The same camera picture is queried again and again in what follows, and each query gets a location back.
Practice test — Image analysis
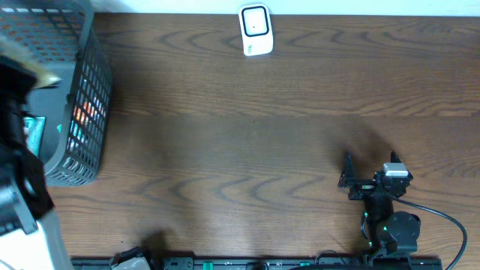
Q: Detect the large orange wipes pack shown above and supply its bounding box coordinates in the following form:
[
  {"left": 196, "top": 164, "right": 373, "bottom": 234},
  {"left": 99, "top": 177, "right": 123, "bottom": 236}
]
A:
[{"left": 1, "top": 36, "right": 62, "bottom": 89}]

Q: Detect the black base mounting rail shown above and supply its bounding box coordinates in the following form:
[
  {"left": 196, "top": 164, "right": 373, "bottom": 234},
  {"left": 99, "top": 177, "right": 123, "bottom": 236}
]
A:
[{"left": 70, "top": 256, "right": 443, "bottom": 270}]

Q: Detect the teal snack wrapper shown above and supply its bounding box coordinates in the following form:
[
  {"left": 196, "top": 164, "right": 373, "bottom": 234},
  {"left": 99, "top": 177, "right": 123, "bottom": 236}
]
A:
[{"left": 23, "top": 117, "right": 46, "bottom": 156}]

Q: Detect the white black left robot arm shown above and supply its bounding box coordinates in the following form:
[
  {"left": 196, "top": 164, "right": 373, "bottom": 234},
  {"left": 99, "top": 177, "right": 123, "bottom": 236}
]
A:
[{"left": 1, "top": 56, "right": 73, "bottom": 270}]

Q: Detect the white barcode scanner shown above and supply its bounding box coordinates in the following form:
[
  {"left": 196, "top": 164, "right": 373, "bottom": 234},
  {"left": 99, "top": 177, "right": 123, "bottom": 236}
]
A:
[{"left": 238, "top": 3, "right": 274, "bottom": 56}]

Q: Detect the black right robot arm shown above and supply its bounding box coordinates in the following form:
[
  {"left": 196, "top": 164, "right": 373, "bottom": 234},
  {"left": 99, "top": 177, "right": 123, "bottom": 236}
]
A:
[{"left": 338, "top": 152, "right": 421, "bottom": 266}]

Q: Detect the grey plastic mesh basket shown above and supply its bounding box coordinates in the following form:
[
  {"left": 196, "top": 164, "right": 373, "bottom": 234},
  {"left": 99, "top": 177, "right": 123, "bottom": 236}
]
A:
[{"left": 1, "top": 0, "right": 113, "bottom": 186}]

